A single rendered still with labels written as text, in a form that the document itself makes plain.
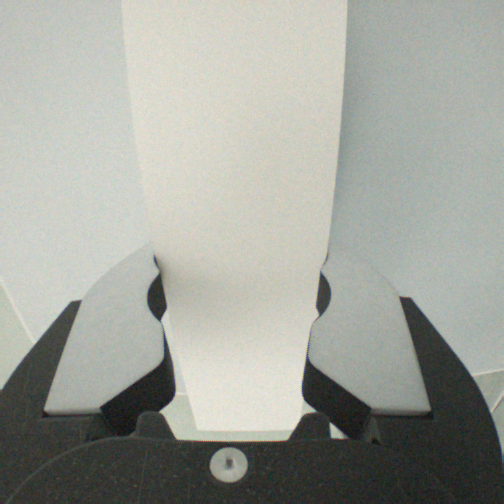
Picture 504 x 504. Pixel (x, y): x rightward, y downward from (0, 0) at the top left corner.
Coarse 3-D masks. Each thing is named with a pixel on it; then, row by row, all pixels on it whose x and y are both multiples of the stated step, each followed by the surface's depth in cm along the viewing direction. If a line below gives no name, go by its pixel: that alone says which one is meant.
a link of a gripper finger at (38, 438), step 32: (64, 320) 8; (32, 352) 6; (32, 384) 6; (0, 416) 5; (32, 416) 5; (64, 416) 5; (96, 416) 5; (0, 448) 4; (32, 448) 4; (64, 448) 5; (0, 480) 4
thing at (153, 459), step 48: (144, 432) 5; (48, 480) 4; (96, 480) 4; (144, 480) 4; (192, 480) 4; (240, 480) 4; (288, 480) 4; (336, 480) 4; (384, 480) 4; (432, 480) 4
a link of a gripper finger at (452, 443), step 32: (416, 320) 7; (416, 352) 6; (448, 352) 6; (448, 384) 6; (384, 416) 5; (416, 416) 5; (448, 416) 5; (480, 416) 5; (416, 448) 5; (448, 448) 4; (480, 448) 4; (448, 480) 4; (480, 480) 4
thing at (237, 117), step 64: (128, 0) 6; (192, 0) 7; (256, 0) 7; (320, 0) 7; (128, 64) 7; (192, 64) 7; (256, 64) 7; (320, 64) 7; (192, 128) 8; (256, 128) 8; (320, 128) 8; (192, 192) 9; (256, 192) 9; (320, 192) 9; (192, 256) 11; (256, 256) 11; (320, 256) 11; (192, 320) 12; (256, 320) 12; (192, 384) 14; (256, 384) 14
